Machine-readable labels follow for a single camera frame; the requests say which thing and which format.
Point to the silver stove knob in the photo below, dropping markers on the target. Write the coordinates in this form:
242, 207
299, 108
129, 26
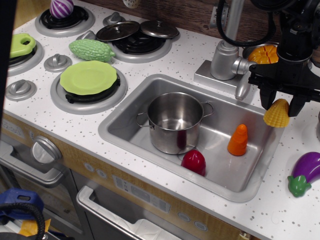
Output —
114, 18
57, 63
20, 90
90, 35

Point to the green toy plate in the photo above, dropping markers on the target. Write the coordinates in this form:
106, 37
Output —
88, 78

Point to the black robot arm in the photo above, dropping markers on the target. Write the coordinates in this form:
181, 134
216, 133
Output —
299, 25

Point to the orange toy pumpkin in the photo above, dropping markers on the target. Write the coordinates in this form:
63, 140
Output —
266, 54

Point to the back right stove burner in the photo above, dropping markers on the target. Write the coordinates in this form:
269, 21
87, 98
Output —
140, 48

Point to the steel pot lid left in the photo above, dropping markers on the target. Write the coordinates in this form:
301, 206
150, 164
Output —
117, 31

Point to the small steel pot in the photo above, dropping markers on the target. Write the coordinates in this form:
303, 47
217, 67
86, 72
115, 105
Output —
247, 50

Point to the red toy pepper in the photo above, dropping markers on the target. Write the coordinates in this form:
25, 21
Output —
193, 160

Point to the silver stove knob middle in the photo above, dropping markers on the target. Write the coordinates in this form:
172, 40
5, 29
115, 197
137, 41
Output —
57, 63

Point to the silver oven dial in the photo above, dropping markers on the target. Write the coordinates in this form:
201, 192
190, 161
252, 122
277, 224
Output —
45, 151

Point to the purple striped toy ball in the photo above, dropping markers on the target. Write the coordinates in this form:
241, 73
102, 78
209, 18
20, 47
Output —
60, 9

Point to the purple toy eggplant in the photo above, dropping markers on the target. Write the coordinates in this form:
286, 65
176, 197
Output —
305, 171

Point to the silver stove knob front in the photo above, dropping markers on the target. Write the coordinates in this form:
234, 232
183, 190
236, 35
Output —
20, 90

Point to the steel pot in sink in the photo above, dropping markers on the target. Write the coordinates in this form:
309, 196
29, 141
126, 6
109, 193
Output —
174, 120

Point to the silver oven door handle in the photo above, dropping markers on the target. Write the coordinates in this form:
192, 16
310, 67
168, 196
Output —
50, 179

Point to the hanging metal grater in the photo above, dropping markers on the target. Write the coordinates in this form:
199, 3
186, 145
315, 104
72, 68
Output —
224, 16

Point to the blue clamp tool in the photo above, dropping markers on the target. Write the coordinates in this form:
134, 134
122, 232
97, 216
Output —
21, 204

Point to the front left stove burner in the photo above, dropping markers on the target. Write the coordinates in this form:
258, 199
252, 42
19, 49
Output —
30, 63

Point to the stove burner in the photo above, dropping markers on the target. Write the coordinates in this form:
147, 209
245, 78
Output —
79, 21
58, 96
140, 48
30, 63

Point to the back left stove burner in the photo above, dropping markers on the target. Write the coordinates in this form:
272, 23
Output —
79, 21

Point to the silver stove knob rear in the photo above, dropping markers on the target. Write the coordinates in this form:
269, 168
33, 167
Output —
114, 18

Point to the green toy bitter gourd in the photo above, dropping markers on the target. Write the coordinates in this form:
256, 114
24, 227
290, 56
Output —
91, 50

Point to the silver toy faucet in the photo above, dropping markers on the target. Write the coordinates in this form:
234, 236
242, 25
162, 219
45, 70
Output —
227, 71

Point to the silver dishwasher door handle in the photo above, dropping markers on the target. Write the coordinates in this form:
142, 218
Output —
112, 217

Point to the steel pot lid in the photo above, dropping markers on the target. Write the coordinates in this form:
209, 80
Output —
158, 29
117, 31

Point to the silver stove knob back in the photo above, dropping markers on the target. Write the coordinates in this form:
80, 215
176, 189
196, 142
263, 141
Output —
90, 35

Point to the steel pot lid right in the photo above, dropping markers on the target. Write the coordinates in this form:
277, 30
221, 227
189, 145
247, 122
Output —
158, 29

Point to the green toy cutting board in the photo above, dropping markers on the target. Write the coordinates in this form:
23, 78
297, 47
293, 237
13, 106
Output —
21, 44

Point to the hanging white slotted spoon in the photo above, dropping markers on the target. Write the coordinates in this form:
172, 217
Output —
131, 4

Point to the yellow toy corn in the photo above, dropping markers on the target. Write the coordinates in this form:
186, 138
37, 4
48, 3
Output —
277, 115

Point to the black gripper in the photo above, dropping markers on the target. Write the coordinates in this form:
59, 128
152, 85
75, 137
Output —
295, 79

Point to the front right stove burner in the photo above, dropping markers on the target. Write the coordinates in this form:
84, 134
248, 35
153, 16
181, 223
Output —
58, 96

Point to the silver sink basin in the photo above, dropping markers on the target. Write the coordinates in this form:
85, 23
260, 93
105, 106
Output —
235, 178

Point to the orange toy carrot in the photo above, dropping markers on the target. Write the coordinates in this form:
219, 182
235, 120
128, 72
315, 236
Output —
237, 145

